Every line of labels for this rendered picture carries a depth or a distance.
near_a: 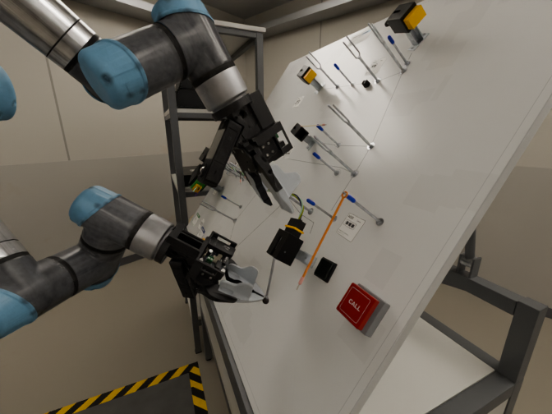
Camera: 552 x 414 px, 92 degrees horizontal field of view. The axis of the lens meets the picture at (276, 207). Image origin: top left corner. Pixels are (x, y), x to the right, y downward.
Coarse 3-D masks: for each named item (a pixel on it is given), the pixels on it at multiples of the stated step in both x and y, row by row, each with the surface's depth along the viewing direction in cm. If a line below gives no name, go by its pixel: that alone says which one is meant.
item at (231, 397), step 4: (224, 364) 94; (224, 368) 95; (224, 372) 96; (224, 376) 98; (228, 376) 89; (224, 380) 99; (228, 380) 90; (224, 384) 100; (228, 384) 91; (224, 388) 101; (228, 388) 92; (228, 392) 93; (232, 392) 85; (228, 396) 94; (232, 396) 86; (228, 400) 95; (232, 400) 87; (236, 400) 81; (232, 404) 88; (236, 404) 82; (232, 408) 89; (236, 408) 83; (232, 412) 90; (236, 412) 84
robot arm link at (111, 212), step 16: (96, 192) 44; (112, 192) 46; (80, 208) 42; (96, 208) 42; (112, 208) 43; (128, 208) 45; (144, 208) 47; (80, 224) 43; (96, 224) 43; (112, 224) 43; (128, 224) 43; (96, 240) 44; (112, 240) 44; (128, 240) 44
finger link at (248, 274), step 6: (228, 264) 51; (234, 264) 51; (228, 270) 52; (234, 270) 52; (240, 270) 51; (246, 270) 51; (252, 270) 50; (228, 276) 51; (234, 276) 52; (240, 276) 52; (246, 276) 52; (252, 276) 51; (234, 282) 52; (240, 282) 52; (246, 282) 52; (252, 282) 52; (258, 288) 53
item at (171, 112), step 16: (224, 32) 127; (240, 32) 130; (256, 32) 134; (240, 48) 158; (256, 48) 135; (256, 64) 138; (256, 80) 140; (176, 112) 127; (192, 112) 133; (208, 112) 136; (176, 128) 129; (176, 144) 131; (176, 160) 133; (176, 176) 138; (176, 192) 190; (192, 192) 141; (176, 208) 192; (192, 304) 157; (192, 320) 160
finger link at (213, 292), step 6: (204, 288) 48; (210, 288) 48; (216, 288) 48; (204, 294) 48; (210, 294) 47; (216, 294) 48; (222, 294) 48; (216, 300) 48; (222, 300) 48; (228, 300) 49; (234, 300) 49
